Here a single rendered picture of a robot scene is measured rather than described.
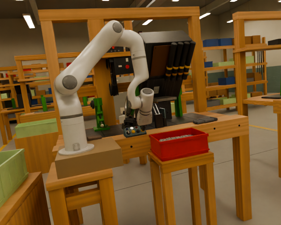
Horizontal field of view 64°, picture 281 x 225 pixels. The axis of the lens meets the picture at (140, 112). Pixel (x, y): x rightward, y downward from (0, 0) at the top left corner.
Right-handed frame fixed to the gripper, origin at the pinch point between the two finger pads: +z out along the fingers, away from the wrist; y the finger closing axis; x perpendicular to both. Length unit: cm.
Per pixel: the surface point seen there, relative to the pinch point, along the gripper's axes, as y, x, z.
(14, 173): -78, -23, -7
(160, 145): 0.3, -28.1, -13.1
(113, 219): -33, -53, 8
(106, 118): -17, 49, 34
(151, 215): 11, -20, 102
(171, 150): 7.0, -30.7, -10.2
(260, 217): 96, -56, 77
